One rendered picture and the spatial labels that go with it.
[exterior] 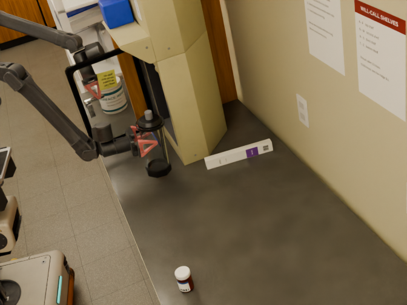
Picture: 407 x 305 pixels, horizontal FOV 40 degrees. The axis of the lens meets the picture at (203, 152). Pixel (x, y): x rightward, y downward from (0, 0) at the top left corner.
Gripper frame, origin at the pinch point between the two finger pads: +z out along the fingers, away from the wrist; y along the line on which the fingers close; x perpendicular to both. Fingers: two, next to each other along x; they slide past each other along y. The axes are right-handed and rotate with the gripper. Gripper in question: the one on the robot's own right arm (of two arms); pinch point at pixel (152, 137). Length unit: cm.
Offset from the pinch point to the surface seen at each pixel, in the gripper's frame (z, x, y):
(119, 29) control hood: -1.7, -36.3, 20.9
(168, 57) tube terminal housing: 11.4, -28.3, 4.6
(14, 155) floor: -71, 129, 237
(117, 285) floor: -24, 119, 50
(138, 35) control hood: 3.0, -37.1, 9.3
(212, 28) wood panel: 42, -21, 42
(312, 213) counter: 41, 15, -51
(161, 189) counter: -1.0, 20.2, -6.4
